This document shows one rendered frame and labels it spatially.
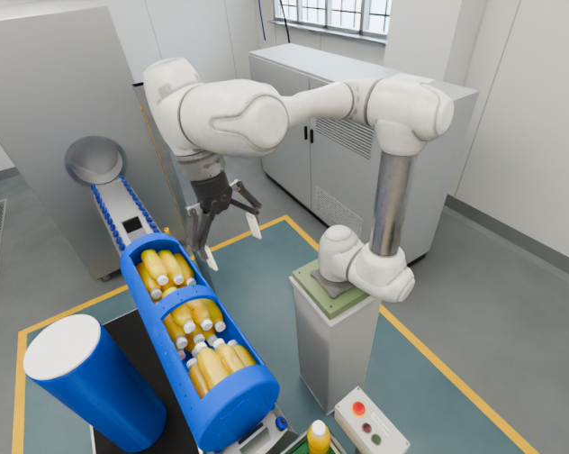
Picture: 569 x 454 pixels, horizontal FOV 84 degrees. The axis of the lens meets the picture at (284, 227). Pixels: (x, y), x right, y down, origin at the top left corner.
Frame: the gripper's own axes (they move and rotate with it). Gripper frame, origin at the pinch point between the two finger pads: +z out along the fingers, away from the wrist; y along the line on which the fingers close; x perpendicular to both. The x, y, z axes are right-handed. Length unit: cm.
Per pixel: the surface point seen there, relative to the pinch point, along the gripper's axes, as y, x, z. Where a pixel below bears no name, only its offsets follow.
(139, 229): 3, 125, 43
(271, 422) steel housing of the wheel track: -11, -1, 70
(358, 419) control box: 5, -27, 57
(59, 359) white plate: -54, 67, 46
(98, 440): -76, 98, 130
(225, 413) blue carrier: -21.7, -2.2, 44.0
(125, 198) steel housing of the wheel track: 14, 175, 41
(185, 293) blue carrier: -8, 38, 33
